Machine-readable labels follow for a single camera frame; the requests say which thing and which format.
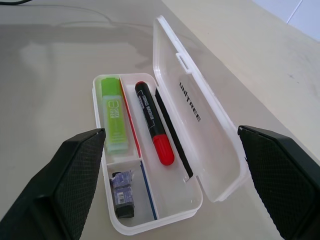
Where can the black marker with red cap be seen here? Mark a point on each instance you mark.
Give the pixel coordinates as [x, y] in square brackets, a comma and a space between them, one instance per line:
[150, 117]

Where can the red and blue pencil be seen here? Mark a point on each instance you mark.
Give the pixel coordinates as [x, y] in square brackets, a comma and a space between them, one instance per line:
[130, 117]

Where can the black eraser with purple sleeve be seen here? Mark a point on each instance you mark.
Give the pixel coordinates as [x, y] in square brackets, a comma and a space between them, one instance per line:
[122, 197]

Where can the white plastic pencil case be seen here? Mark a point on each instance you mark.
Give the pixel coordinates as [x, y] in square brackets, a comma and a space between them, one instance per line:
[212, 150]

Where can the black pen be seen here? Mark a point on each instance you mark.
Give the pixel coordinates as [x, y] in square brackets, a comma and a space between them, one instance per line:
[170, 125]

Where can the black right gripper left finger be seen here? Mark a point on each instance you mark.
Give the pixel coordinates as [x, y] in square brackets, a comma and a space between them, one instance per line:
[47, 195]

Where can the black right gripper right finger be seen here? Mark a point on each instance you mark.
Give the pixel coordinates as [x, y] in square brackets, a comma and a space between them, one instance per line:
[285, 185]

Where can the green highlighter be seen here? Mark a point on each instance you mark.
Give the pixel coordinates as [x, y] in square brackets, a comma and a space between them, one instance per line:
[113, 112]

